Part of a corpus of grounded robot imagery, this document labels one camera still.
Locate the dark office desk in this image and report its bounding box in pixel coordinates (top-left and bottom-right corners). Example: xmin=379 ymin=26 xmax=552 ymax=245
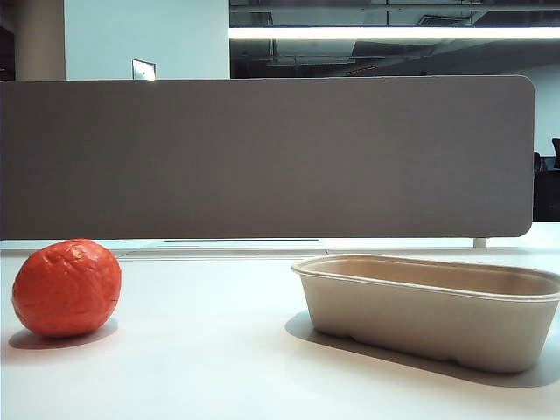
xmin=532 ymin=168 xmax=560 ymax=222

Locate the wrinkled orange fruit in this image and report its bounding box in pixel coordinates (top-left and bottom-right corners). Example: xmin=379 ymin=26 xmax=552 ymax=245
xmin=11 ymin=238 xmax=123 ymax=339

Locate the grey desk divider panel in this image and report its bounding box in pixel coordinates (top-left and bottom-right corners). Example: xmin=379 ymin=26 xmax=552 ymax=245
xmin=0 ymin=74 xmax=536 ymax=241

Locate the beige paper lunchbox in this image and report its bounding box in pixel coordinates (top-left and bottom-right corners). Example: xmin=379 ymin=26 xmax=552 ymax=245
xmin=290 ymin=254 xmax=560 ymax=375

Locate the beige round column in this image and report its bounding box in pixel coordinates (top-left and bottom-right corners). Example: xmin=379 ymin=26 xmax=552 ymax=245
xmin=15 ymin=0 xmax=67 ymax=81

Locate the long ceiling light strip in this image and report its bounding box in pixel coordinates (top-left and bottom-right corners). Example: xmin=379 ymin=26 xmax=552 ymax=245
xmin=228 ymin=26 xmax=560 ymax=41

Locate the white wall sign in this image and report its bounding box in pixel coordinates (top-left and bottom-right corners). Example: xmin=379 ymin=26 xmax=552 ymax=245
xmin=132 ymin=58 xmax=158 ymax=81

